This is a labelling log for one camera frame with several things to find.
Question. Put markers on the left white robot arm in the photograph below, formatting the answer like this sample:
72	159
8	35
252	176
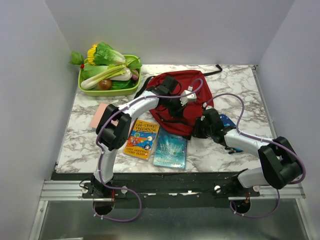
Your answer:
115	124

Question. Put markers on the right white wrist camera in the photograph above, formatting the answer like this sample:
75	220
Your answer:
206	106

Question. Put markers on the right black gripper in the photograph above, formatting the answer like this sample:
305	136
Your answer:
196	131

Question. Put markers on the aluminium rail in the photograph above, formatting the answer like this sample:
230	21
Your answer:
60	190

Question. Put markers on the black mounting base plate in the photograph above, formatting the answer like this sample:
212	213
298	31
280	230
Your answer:
216	188

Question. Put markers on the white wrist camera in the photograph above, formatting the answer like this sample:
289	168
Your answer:
187	96
206	106

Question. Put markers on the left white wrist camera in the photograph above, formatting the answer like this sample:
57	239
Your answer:
187	96

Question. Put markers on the yellow flower toy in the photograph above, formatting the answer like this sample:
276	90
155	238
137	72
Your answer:
91	54

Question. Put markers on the green leafy sprig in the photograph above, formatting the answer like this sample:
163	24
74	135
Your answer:
76	58

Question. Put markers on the celery stalk toy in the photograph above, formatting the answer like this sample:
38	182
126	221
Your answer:
94	80

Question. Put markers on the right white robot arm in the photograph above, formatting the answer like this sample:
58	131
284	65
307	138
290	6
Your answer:
279	164

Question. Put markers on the white radish toy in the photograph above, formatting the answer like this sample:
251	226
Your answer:
125	76

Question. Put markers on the red backpack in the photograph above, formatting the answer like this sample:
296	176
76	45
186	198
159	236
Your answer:
192	107

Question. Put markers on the pink book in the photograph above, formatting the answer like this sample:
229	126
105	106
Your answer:
97	116

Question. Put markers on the blue dinosaur pencil case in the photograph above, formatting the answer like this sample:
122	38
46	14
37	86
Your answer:
228	122

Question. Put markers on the orange treehouse book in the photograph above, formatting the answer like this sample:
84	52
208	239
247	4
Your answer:
141	139

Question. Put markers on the brown onion toy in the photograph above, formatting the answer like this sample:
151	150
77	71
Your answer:
105	85

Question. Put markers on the teal blue book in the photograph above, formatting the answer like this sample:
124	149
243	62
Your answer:
170	151

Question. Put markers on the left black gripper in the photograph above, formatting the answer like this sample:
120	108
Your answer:
178	112

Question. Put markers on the bok choy toy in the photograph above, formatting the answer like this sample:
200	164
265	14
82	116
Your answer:
92	70

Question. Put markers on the green plastic tray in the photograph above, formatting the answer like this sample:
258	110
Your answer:
119	88

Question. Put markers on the green lettuce toy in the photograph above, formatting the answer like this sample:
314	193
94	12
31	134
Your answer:
106	55

